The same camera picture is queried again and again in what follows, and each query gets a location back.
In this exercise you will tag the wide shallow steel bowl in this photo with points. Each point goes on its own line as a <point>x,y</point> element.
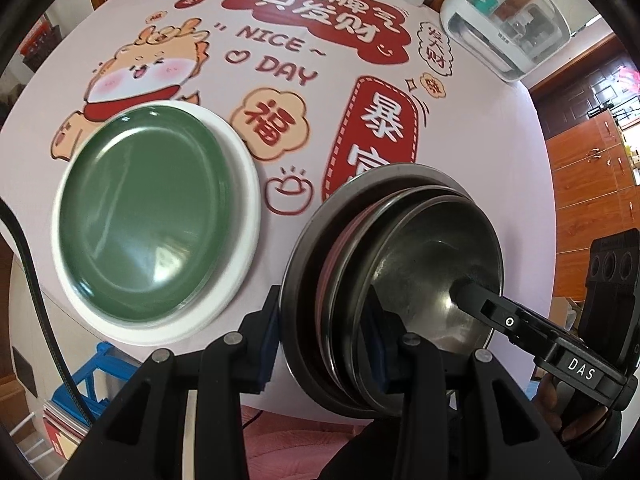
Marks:
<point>302,276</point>

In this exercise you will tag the blue plastic rack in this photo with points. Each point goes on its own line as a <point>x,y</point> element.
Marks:
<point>108,362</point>

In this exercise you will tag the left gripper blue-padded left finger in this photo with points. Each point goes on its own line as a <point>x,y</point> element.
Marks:
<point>140,434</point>

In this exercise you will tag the white clear-lid storage box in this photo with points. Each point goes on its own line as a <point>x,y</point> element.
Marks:
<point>511,37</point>

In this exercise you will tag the person's right hand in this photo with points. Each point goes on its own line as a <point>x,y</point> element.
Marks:
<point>568,414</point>

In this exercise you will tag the wooden cabinet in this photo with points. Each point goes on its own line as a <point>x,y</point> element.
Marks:
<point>589,115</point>

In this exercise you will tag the deep steel bowl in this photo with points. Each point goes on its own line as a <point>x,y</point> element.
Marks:
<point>403,285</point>

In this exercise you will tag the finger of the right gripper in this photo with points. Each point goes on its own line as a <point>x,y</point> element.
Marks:
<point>524,328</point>

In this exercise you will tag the pink steel-lined bowl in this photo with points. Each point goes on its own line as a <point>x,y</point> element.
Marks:
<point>335,265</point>

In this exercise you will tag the dark green plate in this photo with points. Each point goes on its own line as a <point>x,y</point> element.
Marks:
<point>144,213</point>

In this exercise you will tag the pink printed tablecloth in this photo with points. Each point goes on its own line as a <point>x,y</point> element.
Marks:
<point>319,91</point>

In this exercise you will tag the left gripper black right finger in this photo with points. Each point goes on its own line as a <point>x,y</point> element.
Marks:
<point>461,418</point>

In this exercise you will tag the white plate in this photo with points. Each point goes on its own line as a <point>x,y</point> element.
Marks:
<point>232,268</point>

